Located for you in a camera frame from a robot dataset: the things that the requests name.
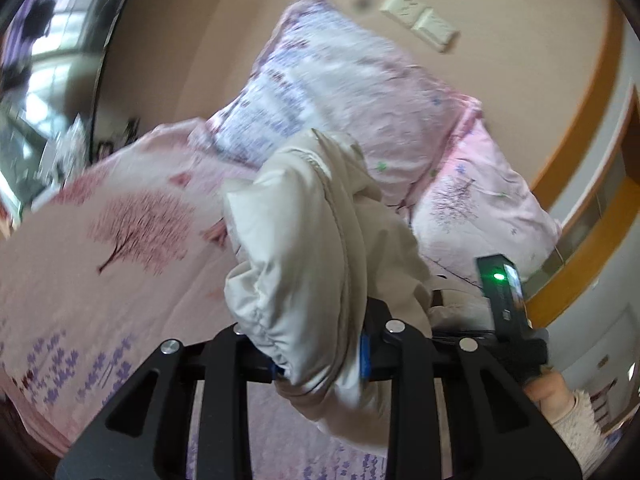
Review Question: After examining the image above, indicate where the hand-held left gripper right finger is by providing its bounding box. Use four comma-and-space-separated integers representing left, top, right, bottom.
359, 300, 582, 480

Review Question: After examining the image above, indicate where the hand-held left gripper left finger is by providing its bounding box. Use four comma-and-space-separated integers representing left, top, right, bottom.
55, 324, 280, 480

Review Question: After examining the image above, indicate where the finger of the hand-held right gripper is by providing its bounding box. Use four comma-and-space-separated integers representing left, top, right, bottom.
431, 328, 497, 340

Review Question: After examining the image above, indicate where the white puffer jacket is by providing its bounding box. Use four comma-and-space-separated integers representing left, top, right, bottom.
220, 127, 496, 456

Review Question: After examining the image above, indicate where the person's right forearm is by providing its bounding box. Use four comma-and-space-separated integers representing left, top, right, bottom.
550, 390, 615, 480

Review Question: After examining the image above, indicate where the person's right hand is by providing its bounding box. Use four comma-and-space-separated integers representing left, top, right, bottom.
522, 367, 577, 423

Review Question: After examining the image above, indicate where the pink pillow with tree print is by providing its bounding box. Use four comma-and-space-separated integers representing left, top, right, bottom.
410, 115, 563, 286

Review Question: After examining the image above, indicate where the bed with pink floral sheet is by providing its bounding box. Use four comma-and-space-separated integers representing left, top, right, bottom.
0, 117, 501, 480

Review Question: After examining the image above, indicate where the wooden framed glass door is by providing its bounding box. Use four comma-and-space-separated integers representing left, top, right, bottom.
520, 0, 640, 321

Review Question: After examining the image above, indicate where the pink pillow with purple dots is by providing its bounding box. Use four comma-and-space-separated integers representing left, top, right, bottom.
205, 0, 483, 211

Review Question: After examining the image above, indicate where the dark framed window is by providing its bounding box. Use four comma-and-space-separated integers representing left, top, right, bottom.
0, 0, 148, 211

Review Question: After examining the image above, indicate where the white wall socket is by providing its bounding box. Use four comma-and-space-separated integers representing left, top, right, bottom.
411, 9, 460, 53
379, 0, 432, 26

